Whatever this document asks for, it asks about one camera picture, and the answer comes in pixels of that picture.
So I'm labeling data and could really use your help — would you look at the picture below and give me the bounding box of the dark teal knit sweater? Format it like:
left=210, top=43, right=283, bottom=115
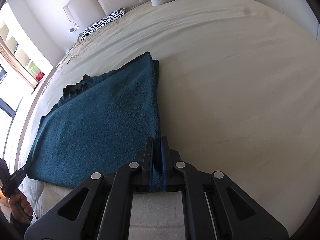
left=27, top=52, right=161, bottom=189

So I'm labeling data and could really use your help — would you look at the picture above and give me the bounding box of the person's left hand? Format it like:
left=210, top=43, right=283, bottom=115
left=9, top=190, right=33, bottom=224

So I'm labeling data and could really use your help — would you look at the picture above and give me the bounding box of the red box on shelf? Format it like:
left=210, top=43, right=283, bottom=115
left=36, top=72, right=44, bottom=82

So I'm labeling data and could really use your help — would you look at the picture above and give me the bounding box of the beige bed sheet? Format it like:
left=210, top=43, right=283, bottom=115
left=19, top=0, right=319, bottom=235

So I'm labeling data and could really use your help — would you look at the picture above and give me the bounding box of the zebra print pillow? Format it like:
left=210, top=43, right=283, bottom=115
left=79, top=7, right=125, bottom=40

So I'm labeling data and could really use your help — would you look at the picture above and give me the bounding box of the cream padded headboard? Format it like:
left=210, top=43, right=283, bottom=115
left=63, top=0, right=149, bottom=29

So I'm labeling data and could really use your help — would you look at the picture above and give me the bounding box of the white wall shelf unit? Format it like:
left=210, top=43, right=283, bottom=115
left=1, top=23, right=42, bottom=88

